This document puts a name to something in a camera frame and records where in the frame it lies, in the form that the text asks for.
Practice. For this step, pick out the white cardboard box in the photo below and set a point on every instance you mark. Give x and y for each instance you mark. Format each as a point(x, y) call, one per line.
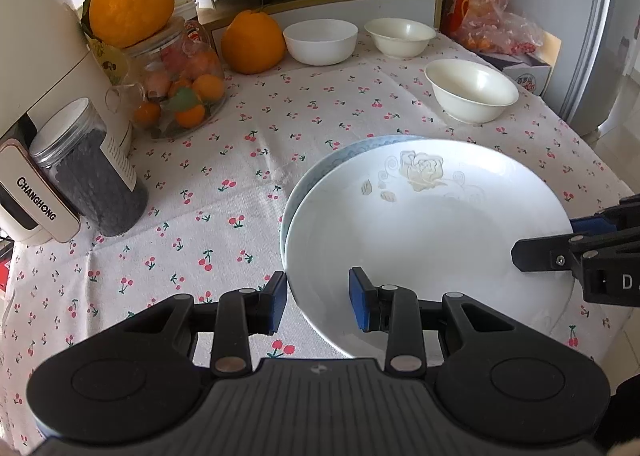
point(530, 75)

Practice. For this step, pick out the white bowl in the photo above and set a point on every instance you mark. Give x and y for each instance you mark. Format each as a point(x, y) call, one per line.
point(320, 43)

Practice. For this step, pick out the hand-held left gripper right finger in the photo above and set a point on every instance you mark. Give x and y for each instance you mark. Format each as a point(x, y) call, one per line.
point(357, 298)

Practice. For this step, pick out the blue patterned plate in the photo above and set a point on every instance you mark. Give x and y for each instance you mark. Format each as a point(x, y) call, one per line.
point(320, 168)

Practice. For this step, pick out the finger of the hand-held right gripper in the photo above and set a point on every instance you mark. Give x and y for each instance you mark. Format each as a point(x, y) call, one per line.
point(595, 226)
point(542, 253)

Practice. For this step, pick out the clear jar with dark contents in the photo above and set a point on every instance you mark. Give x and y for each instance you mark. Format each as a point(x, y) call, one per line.
point(100, 186)

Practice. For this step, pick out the large orange with leaves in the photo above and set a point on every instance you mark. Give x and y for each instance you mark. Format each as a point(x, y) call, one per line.
point(130, 5)

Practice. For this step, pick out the white plate with flower print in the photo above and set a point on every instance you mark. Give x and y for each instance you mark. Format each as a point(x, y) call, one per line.
point(425, 236)

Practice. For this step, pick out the glass teapot with small oranges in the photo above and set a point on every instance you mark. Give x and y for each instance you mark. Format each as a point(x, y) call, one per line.
point(190, 85)

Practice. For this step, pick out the grey refrigerator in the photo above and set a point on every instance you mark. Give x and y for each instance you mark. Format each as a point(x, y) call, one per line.
point(590, 35)

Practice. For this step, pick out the cream bowl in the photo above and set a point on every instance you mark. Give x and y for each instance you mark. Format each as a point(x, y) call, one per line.
point(470, 90)
point(400, 38)

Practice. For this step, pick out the cherry print tablecloth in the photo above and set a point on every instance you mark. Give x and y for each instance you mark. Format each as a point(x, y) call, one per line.
point(225, 160)

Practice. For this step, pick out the white air fryer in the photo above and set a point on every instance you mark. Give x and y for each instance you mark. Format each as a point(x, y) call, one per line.
point(45, 35)

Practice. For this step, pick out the white wood-framed cabinet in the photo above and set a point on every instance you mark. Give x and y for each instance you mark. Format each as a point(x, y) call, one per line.
point(400, 5)

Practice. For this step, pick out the clear plastic snack bag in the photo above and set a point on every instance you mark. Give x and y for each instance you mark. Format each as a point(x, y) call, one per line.
point(500, 30)

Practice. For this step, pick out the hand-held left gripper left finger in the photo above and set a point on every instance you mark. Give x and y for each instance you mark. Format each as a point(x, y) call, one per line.
point(278, 301)

